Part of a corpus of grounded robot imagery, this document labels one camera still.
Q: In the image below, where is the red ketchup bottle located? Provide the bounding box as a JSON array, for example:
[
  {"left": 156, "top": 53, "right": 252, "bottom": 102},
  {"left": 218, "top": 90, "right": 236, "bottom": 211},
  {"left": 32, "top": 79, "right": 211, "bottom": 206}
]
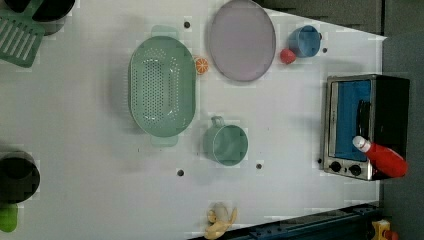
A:
[{"left": 352, "top": 136, "right": 408, "bottom": 178}]

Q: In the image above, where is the black toaster oven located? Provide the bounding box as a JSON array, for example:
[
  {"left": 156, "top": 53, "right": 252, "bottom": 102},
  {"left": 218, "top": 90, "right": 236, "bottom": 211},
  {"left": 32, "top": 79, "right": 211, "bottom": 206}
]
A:
[{"left": 322, "top": 74, "right": 410, "bottom": 181}]

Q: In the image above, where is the green mug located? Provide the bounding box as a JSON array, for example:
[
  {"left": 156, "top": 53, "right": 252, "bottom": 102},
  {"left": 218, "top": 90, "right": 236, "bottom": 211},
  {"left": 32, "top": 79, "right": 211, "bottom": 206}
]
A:
[{"left": 203, "top": 116, "right": 249, "bottom": 166}]

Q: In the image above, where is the orange slice toy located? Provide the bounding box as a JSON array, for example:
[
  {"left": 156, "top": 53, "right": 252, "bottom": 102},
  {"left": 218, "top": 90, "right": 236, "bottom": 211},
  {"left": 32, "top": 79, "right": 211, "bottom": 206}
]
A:
[{"left": 194, "top": 56, "right": 209, "bottom": 75}]

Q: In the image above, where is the green oval colander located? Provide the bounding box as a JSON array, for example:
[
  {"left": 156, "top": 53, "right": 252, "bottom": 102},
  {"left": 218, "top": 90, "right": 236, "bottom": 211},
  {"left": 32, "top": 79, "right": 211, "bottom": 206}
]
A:
[{"left": 128, "top": 25, "right": 196, "bottom": 147}]

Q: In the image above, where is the grey round plate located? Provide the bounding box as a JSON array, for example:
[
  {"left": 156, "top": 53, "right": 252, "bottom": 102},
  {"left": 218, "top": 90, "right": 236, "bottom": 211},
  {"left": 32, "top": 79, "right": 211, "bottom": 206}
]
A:
[{"left": 209, "top": 0, "right": 276, "bottom": 81}]

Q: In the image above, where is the large red strawberry toy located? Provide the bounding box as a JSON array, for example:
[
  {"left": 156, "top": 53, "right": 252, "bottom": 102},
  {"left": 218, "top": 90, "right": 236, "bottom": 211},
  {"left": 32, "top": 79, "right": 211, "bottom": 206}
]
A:
[{"left": 280, "top": 48, "right": 296, "bottom": 65}]

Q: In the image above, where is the peeled banana toy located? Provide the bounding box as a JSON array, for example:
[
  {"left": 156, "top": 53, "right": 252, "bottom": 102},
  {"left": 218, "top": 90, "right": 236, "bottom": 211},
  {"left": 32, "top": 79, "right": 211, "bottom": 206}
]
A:
[{"left": 204, "top": 202, "right": 238, "bottom": 240}]

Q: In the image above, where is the blue bowl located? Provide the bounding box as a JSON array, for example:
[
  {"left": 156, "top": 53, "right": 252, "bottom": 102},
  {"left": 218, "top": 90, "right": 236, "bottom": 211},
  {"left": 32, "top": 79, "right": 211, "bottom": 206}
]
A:
[{"left": 288, "top": 25, "right": 321, "bottom": 58}]

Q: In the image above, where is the black object left edge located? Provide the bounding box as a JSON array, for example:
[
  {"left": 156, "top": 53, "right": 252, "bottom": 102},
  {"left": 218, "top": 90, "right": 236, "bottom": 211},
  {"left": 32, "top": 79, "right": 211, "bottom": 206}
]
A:
[{"left": 3, "top": 0, "right": 76, "bottom": 36}]

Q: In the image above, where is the black cylinder upper left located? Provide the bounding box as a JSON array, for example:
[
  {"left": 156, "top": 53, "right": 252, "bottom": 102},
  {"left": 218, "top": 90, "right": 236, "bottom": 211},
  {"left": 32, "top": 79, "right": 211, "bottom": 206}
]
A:
[{"left": 0, "top": 151, "right": 41, "bottom": 204}]

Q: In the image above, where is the yellow red toy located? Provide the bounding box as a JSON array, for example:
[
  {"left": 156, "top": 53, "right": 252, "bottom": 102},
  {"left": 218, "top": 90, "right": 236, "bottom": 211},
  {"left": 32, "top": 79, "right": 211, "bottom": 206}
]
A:
[{"left": 371, "top": 220, "right": 399, "bottom": 240}]

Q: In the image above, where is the green slotted spatula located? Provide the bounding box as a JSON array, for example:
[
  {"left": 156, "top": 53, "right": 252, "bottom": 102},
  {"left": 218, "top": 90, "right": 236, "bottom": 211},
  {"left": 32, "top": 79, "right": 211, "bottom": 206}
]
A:
[{"left": 0, "top": 0, "right": 45, "bottom": 68}]

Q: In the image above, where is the lime green object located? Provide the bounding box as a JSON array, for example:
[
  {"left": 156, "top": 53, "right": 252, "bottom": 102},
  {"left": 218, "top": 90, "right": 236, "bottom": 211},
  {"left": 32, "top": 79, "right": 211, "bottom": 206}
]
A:
[{"left": 0, "top": 204, "right": 18, "bottom": 233}]

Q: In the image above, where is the blue metal frame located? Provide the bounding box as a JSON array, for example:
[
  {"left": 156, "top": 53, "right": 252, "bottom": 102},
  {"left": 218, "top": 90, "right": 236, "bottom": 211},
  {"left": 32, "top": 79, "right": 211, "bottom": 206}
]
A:
[{"left": 189, "top": 203, "right": 381, "bottom": 240}]

